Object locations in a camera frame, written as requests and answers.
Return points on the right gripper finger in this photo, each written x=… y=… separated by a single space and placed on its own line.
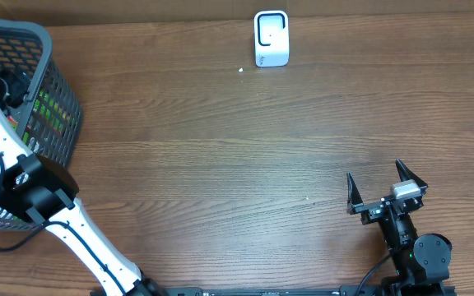
x=405 y=174
x=354 y=199

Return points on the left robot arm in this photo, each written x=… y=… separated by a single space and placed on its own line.
x=38 y=190

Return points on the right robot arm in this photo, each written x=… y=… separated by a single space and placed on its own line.
x=415 y=265

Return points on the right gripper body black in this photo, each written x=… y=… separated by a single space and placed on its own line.
x=371 y=210

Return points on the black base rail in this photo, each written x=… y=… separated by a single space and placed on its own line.
x=345 y=290

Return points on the white barcode scanner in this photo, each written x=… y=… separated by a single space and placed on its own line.
x=271 y=38

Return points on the grey plastic mesh basket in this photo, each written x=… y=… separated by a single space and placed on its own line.
x=27 y=47

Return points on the green snack packet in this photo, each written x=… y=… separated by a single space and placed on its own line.
x=46 y=121

